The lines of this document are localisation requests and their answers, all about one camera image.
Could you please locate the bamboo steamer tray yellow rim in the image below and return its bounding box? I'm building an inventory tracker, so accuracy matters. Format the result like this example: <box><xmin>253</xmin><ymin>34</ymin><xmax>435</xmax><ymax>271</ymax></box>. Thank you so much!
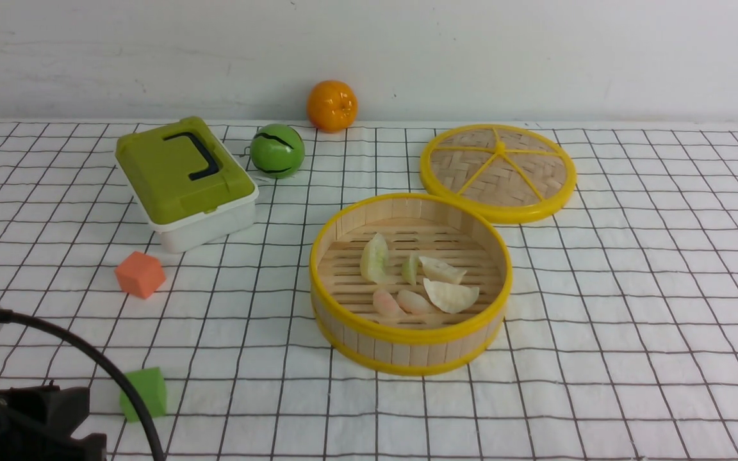
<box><xmin>309</xmin><ymin>193</ymin><xmax>513</xmax><ymax>376</ymax></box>

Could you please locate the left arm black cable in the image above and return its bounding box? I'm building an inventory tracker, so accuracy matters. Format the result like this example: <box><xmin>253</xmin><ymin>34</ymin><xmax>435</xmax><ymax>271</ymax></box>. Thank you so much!
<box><xmin>0</xmin><ymin>298</ymin><xmax>166</xmax><ymax>461</ymax></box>

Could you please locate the pale pink dumpling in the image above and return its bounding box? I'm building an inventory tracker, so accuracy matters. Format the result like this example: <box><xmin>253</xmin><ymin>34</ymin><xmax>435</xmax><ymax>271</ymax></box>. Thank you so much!
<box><xmin>396</xmin><ymin>289</ymin><xmax>438</xmax><ymax>317</ymax></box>

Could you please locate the woven steamer lid yellow rim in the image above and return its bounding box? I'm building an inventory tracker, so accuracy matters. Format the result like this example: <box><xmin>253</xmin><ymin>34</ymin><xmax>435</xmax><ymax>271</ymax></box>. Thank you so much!
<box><xmin>420</xmin><ymin>124</ymin><xmax>577</xmax><ymax>225</ymax></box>

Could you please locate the pale green dumpling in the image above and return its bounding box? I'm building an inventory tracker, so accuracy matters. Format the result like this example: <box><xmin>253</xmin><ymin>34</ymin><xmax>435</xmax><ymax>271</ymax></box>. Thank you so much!
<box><xmin>360</xmin><ymin>233</ymin><xmax>389</xmax><ymax>285</ymax></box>

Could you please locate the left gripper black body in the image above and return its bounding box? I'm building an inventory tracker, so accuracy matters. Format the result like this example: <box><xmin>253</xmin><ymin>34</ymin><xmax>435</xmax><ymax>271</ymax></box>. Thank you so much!
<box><xmin>0</xmin><ymin>384</ymin><xmax>106</xmax><ymax>460</ymax></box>

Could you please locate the toy orange fruit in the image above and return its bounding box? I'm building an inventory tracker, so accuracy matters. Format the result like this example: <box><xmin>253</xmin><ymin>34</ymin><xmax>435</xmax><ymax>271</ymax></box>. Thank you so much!
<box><xmin>306</xmin><ymin>81</ymin><xmax>359</xmax><ymax>133</ymax></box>

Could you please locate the green lid white box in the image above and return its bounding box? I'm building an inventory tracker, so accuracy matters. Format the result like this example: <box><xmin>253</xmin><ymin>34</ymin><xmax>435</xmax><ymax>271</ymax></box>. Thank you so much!
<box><xmin>115</xmin><ymin>117</ymin><xmax>259</xmax><ymax>254</ymax></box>

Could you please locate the white plain dumpling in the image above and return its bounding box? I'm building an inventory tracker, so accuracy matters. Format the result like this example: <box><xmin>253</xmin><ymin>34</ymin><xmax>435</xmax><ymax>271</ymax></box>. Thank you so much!
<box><xmin>418</xmin><ymin>255</ymin><xmax>466</xmax><ymax>285</ymax></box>

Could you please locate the green toy ball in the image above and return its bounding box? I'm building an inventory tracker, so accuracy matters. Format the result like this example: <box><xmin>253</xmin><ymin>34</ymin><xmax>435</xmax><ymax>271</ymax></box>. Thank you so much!
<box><xmin>249</xmin><ymin>124</ymin><xmax>306</xmax><ymax>180</ymax></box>

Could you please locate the orange foam cube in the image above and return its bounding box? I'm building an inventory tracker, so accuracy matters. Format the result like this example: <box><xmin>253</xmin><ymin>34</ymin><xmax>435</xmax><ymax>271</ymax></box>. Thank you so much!
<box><xmin>114</xmin><ymin>251</ymin><xmax>167</xmax><ymax>300</ymax></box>

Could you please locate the green foam cube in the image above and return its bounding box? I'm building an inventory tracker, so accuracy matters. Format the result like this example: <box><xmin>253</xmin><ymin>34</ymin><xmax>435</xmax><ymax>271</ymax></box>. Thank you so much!
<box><xmin>119</xmin><ymin>367</ymin><xmax>168</xmax><ymax>423</ymax></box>

